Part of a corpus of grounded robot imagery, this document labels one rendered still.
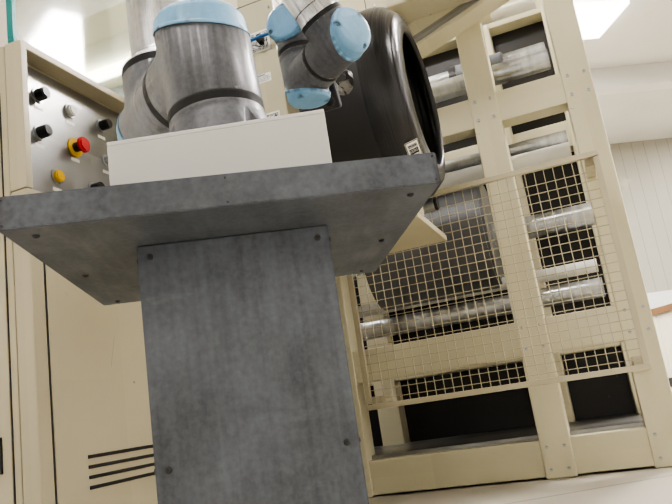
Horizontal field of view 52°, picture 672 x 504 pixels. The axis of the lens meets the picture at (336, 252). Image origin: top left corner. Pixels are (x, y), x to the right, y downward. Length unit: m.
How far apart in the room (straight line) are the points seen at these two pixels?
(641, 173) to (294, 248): 10.71
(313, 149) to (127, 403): 1.04
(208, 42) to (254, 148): 0.23
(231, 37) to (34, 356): 0.83
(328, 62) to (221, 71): 0.36
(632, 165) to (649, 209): 0.73
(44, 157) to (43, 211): 1.01
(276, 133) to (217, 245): 0.17
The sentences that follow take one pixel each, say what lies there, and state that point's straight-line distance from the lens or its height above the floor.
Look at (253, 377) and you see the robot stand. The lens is 0.87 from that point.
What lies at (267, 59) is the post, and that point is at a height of 1.44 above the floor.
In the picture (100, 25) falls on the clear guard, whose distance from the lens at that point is 2.18.
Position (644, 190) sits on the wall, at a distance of 11.41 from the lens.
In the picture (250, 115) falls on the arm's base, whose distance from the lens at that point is 1.03.
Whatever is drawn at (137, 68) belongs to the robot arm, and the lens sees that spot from 1.26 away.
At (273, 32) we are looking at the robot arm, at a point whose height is 1.09.
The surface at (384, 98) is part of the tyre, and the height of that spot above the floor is 1.10.
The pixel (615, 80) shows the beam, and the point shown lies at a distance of 8.63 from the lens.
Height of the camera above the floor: 0.32
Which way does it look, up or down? 13 degrees up
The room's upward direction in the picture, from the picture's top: 9 degrees counter-clockwise
